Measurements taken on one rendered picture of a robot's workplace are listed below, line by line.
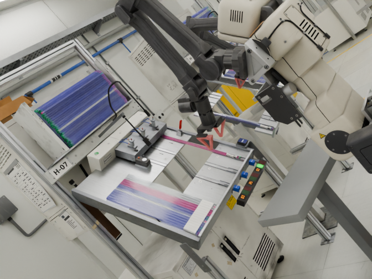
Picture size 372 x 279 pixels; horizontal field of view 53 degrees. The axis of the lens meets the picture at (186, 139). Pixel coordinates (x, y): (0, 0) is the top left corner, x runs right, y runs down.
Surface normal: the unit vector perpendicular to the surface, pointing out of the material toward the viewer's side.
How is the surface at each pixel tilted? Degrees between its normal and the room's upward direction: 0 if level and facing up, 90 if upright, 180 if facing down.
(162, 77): 90
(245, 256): 90
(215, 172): 46
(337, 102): 82
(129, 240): 90
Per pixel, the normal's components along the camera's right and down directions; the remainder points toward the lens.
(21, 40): 0.59, -0.40
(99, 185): -0.04, -0.80
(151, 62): -0.47, 0.54
